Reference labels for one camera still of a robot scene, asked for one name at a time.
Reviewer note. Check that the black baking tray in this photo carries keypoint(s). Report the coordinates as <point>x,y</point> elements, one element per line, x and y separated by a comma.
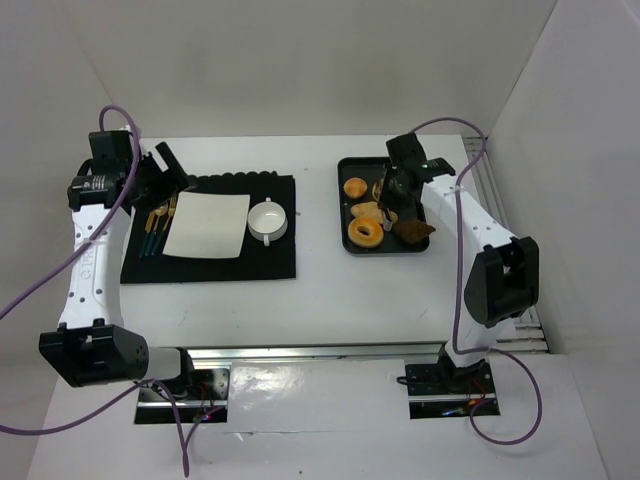
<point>370,169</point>

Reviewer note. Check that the white square plate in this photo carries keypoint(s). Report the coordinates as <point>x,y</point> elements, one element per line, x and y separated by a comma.
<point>207,226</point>

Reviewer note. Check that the gold spoon teal handle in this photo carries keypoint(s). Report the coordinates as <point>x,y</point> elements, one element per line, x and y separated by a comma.
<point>160,212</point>

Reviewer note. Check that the pale orange ring doughnut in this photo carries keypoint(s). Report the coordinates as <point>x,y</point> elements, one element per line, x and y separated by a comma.
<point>365,232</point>

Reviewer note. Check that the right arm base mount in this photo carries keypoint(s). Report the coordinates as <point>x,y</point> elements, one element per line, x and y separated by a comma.
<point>431,396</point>

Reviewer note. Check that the gold fork teal handle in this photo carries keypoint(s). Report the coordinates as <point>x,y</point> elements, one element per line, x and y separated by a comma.
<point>162,227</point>

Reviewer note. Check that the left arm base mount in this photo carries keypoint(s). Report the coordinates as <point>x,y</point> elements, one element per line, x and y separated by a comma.
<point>203,398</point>

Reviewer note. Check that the aluminium side rail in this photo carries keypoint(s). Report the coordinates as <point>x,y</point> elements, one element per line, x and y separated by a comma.
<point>529,334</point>

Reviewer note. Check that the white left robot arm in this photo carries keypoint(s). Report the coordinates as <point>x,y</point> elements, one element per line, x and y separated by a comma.
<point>91,345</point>

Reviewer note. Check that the dark orange ring doughnut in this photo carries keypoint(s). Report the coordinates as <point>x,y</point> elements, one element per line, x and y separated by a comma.
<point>377,189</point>

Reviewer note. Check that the brown chocolate croissant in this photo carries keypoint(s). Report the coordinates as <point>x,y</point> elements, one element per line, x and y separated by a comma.
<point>412,231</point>

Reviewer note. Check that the small round bun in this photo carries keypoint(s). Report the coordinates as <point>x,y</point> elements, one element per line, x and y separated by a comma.
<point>355,187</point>

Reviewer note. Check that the steel serving tongs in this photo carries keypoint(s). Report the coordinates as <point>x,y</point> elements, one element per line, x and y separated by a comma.
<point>386,212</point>

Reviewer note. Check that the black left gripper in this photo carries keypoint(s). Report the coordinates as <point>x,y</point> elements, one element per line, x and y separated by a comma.
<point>163,167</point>

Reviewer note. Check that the white two-handled soup bowl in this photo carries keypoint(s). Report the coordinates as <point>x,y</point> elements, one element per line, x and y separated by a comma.
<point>267,222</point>

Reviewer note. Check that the oblong tan bread roll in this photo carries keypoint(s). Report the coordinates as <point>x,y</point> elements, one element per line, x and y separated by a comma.
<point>370,210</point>

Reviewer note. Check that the aluminium table edge rail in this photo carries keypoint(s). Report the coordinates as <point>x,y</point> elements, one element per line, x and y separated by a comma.
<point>316,352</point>

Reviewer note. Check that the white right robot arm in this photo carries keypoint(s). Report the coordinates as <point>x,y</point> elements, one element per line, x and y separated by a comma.
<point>497,273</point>

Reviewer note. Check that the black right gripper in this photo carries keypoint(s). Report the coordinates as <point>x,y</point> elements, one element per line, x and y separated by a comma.
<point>392,195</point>

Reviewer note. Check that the gold knife teal handle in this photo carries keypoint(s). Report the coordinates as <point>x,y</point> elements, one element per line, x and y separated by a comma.
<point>147,227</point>

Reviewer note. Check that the black cloth placemat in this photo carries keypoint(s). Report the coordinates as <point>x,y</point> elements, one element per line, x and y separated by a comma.
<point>255,263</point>

